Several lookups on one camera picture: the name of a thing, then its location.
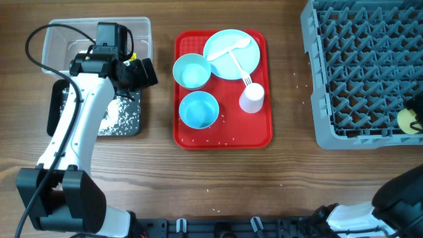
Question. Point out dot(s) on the mint green bowl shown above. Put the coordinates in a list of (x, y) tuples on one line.
[(192, 71)]

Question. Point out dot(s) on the white rice pile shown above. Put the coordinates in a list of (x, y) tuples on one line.
[(122, 117)]

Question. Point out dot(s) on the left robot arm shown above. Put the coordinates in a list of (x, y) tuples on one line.
[(58, 193)]

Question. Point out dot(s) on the yellow plastic cup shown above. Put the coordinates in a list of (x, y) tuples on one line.
[(408, 123)]

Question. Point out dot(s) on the white plastic spoon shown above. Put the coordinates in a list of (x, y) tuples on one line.
[(242, 43)]

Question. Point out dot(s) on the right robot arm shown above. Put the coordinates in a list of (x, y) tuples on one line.
[(395, 211)]

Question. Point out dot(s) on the blue bowl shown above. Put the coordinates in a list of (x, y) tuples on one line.
[(199, 110)]

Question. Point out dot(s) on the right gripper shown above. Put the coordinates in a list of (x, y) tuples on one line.
[(417, 104)]

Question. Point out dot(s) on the grey dishwasher rack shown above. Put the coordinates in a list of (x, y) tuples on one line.
[(366, 63)]

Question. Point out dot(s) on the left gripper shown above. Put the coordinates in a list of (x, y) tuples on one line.
[(141, 81)]

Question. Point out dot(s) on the white plastic cup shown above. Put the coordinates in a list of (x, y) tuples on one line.
[(252, 98)]

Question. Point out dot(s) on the white plastic fork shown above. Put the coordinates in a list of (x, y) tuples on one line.
[(245, 76)]

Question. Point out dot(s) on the yellow snack wrapper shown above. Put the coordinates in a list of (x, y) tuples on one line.
[(133, 57)]

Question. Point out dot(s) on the clear plastic bin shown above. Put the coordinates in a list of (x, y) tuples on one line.
[(61, 45)]

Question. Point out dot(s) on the red serving tray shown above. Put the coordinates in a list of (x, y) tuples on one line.
[(234, 128)]

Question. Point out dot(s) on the black plastic tray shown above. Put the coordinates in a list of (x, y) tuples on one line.
[(60, 91)]

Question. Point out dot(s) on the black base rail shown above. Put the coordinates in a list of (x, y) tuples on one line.
[(240, 228)]

